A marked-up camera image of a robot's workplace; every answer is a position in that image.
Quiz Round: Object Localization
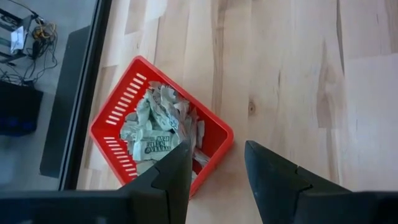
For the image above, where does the black computer case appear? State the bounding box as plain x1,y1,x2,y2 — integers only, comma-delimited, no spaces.
0,80,44,137

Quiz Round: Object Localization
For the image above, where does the sweetener packet with bold print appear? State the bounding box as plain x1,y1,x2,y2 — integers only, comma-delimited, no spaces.
132,129,182,162

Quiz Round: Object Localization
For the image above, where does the black aluminium table frame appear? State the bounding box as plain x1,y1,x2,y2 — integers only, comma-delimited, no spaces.
58,0,113,191

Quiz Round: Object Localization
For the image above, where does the white sweetener packet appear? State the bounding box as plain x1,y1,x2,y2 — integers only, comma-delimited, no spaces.
136,93,153,127
146,90,181,131
195,119,206,149
192,148,211,168
160,84,177,103
119,119,146,142

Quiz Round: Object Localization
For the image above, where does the tangled floor cable bundle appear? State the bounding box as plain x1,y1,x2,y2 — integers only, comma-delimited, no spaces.
0,0,59,86

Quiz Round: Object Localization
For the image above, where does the metal equipment rack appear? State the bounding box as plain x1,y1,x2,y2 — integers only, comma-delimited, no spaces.
0,7,38,66

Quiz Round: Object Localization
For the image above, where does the red slotted plastic basket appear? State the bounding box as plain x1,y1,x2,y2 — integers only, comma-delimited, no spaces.
89,55,234,198

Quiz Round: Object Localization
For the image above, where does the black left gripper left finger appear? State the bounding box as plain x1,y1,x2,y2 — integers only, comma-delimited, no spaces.
0,139,193,224

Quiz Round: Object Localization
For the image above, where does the black hazard-striped floor mat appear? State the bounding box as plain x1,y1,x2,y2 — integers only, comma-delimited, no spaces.
39,25,91,179

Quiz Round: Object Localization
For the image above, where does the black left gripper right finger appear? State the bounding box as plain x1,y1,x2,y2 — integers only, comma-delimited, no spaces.
244,140,398,224

